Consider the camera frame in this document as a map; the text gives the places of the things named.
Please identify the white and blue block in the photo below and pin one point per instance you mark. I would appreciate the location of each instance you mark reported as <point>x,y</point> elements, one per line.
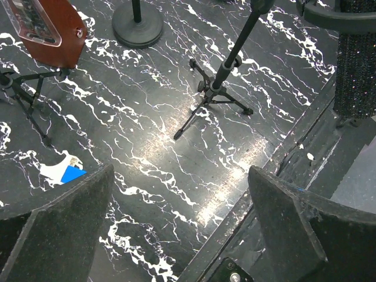
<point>69,169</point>

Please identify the brown wooden metronome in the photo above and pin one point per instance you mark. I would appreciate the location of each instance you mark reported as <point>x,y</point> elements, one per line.
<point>52,31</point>

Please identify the small black tripod stand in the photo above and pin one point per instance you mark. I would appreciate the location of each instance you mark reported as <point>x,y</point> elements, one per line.
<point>212,87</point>

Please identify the round base microphone stand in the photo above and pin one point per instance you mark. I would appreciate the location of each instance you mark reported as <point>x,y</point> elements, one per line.
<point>137,25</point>

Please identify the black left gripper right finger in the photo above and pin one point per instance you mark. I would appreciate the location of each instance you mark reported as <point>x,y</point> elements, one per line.
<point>311,238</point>

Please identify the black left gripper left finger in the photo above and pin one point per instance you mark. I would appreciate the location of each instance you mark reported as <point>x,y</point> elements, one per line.
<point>53,236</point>

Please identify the tall black tripod stand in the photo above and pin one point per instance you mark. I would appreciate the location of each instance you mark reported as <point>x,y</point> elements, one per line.
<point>11,82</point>

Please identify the black glitter microphone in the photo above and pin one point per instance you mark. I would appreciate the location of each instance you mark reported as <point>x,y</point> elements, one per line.
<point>355,75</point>

